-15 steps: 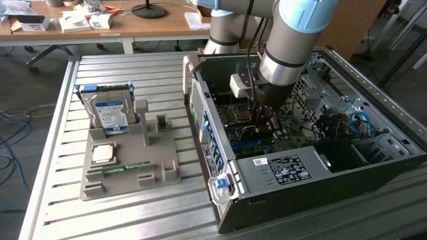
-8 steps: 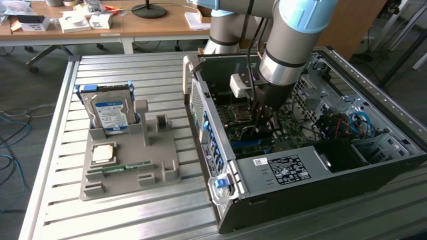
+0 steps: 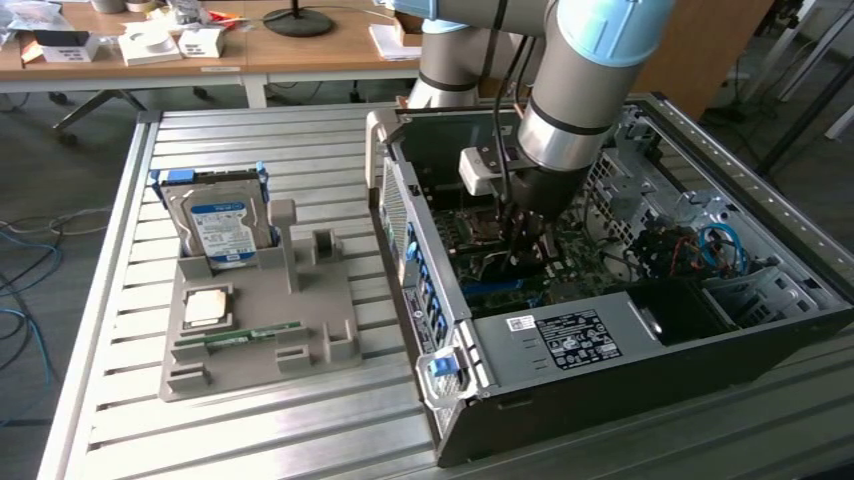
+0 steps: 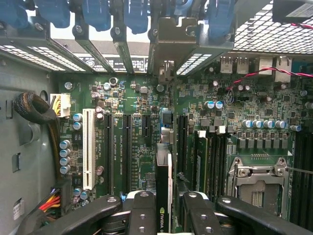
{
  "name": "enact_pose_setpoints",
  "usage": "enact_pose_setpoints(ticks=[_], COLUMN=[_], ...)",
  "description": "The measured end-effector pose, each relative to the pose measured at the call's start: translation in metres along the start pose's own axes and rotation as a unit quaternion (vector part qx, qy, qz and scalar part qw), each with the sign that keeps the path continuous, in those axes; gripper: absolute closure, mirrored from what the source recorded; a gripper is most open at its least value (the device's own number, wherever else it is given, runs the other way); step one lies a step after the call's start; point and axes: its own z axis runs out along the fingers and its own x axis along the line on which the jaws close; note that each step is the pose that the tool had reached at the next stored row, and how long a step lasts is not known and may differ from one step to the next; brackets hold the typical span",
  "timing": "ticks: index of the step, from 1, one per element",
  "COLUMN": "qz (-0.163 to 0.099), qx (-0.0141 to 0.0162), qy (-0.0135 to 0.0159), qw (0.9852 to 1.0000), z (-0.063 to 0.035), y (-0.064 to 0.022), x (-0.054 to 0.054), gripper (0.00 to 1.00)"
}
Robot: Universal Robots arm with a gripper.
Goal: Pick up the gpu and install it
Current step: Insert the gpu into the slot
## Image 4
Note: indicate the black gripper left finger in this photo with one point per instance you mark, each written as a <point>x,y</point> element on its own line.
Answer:
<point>143,215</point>

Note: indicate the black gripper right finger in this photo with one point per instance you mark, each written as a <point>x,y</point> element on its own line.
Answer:
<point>200,218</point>

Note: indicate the dark RAM stick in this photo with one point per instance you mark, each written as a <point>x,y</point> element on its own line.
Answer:
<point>202,166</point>

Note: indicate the black RAM slot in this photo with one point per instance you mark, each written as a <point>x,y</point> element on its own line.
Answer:
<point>217,166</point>

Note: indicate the green motherboard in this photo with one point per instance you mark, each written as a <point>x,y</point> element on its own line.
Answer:
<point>141,151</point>

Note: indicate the long black expansion slot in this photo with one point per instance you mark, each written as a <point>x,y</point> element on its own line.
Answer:
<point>182,144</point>
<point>109,151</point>
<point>127,151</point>

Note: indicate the white expansion slot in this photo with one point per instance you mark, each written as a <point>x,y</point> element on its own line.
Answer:
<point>88,147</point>

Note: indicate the short black expansion slot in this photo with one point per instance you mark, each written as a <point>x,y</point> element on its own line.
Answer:
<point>146,126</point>

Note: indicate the metal socket locking lever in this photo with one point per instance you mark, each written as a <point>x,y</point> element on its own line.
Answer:
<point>300,170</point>

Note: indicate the white power connector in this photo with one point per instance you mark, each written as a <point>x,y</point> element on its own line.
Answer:
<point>64,105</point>

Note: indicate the black open PC case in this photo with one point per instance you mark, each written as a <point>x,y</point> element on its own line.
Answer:
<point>24,73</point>

